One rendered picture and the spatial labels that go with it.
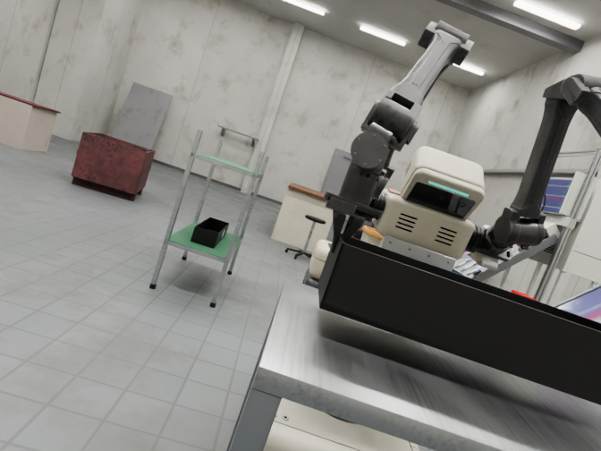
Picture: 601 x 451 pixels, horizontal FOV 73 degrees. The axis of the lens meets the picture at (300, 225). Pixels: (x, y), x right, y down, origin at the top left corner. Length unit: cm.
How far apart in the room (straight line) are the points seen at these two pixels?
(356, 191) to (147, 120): 1195
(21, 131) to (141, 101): 558
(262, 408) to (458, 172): 89
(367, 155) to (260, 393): 37
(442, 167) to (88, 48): 1103
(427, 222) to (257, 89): 1159
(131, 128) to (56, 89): 199
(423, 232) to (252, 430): 85
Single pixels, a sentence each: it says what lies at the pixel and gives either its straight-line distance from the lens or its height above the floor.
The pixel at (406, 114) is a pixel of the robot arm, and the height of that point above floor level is 118.
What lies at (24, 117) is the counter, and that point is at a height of 49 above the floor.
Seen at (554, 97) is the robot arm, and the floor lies 141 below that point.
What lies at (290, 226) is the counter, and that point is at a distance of 607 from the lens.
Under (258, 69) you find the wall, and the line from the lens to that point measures 1278.
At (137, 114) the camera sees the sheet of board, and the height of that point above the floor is 115.
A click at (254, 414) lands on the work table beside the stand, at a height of 74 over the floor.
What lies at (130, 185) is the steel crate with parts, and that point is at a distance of 566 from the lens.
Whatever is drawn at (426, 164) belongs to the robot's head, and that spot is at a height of 118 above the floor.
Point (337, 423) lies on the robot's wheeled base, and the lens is 154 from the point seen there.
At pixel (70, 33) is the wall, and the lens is 1208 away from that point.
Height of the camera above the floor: 103
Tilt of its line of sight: 7 degrees down
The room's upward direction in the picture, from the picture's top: 19 degrees clockwise
